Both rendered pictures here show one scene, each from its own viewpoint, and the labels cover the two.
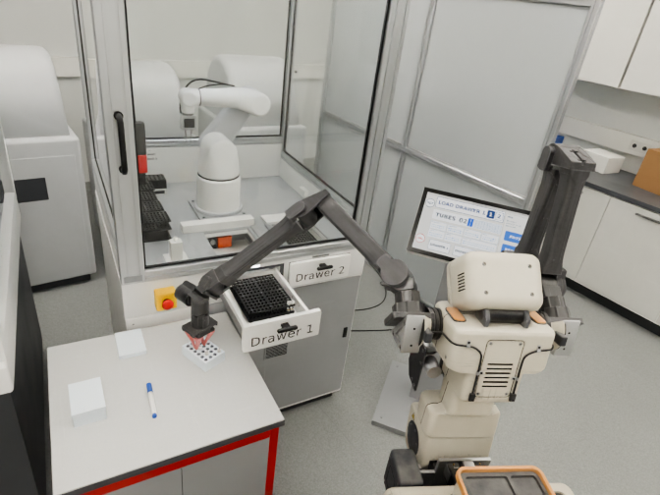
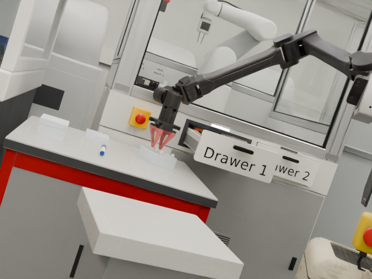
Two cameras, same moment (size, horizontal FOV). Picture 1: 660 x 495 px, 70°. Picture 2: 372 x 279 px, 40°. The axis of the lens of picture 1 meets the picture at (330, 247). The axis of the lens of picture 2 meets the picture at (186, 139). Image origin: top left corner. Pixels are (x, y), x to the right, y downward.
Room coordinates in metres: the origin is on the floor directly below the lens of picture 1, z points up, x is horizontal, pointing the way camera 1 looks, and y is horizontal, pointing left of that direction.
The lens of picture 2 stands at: (-0.42, -0.30, 1.02)
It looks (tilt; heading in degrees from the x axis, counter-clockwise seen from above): 5 degrees down; 20
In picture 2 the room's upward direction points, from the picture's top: 19 degrees clockwise
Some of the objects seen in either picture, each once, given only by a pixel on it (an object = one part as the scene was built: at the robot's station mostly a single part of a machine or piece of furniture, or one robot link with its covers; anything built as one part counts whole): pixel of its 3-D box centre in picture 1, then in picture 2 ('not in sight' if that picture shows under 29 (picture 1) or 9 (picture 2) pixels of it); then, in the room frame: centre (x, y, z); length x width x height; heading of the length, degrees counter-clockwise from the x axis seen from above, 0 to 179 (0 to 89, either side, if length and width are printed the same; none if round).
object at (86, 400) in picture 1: (87, 401); (53, 127); (0.96, 0.64, 0.79); 0.13 x 0.09 x 0.05; 33
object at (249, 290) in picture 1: (261, 299); not in sight; (1.47, 0.23, 0.87); 0.22 x 0.18 x 0.06; 32
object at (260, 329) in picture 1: (282, 329); (237, 156); (1.30, 0.13, 0.87); 0.29 x 0.02 x 0.11; 122
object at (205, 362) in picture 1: (203, 353); (156, 156); (1.23, 0.38, 0.78); 0.12 x 0.08 x 0.04; 56
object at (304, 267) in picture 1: (319, 269); (284, 164); (1.74, 0.03, 0.87); 0.29 x 0.02 x 0.11; 122
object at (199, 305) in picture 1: (198, 303); (172, 99); (1.23, 0.40, 0.99); 0.07 x 0.06 x 0.07; 56
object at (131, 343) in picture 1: (130, 343); (97, 135); (1.24, 0.64, 0.77); 0.13 x 0.09 x 0.02; 32
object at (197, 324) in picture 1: (199, 319); (167, 117); (1.23, 0.39, 0.92); 0.10 x 0.07 x 0.07; 147
